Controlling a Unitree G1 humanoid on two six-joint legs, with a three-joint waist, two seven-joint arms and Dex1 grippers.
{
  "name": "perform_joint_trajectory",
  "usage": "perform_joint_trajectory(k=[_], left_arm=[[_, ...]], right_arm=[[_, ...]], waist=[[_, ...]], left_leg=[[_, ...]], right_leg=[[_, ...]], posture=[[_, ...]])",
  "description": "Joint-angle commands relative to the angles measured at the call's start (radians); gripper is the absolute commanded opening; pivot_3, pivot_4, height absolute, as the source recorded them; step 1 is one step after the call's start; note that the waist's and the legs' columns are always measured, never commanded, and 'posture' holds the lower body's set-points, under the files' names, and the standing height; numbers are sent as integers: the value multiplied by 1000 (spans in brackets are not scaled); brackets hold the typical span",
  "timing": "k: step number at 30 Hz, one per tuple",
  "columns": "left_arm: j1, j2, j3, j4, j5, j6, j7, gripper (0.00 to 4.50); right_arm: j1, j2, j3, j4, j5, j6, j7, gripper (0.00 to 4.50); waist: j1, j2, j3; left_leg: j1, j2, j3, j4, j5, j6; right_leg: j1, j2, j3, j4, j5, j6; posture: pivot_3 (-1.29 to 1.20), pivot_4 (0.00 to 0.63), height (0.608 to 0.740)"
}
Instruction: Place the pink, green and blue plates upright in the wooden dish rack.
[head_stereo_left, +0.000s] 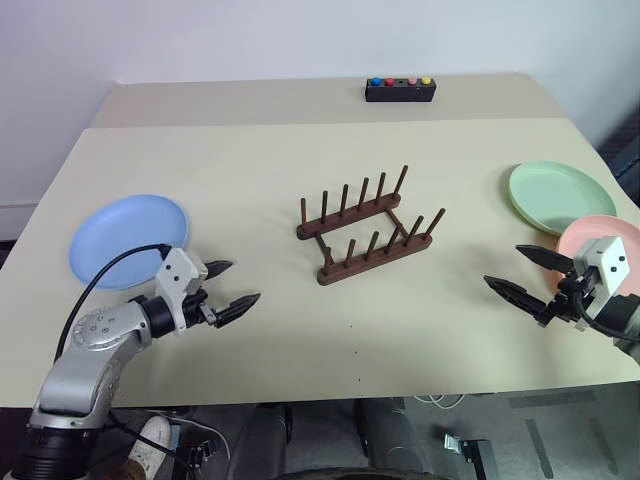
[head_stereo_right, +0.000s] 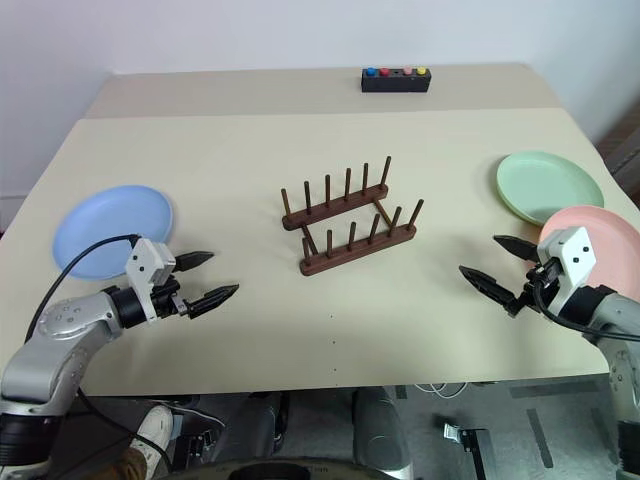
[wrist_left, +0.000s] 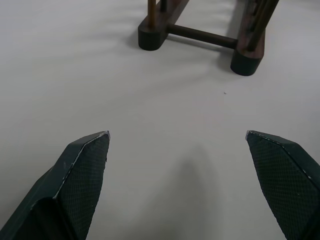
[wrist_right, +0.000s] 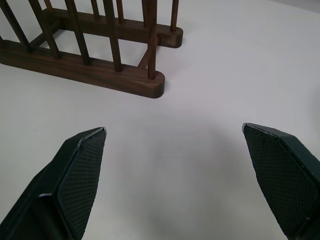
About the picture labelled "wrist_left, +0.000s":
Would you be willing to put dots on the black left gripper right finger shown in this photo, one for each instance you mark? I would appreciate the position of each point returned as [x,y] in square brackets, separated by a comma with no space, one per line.
[285,180]

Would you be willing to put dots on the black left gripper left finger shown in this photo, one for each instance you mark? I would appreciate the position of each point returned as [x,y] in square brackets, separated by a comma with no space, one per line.
[75,180]

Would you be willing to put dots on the dark wooden rack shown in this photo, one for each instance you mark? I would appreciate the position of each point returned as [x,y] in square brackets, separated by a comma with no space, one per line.
[200,32]

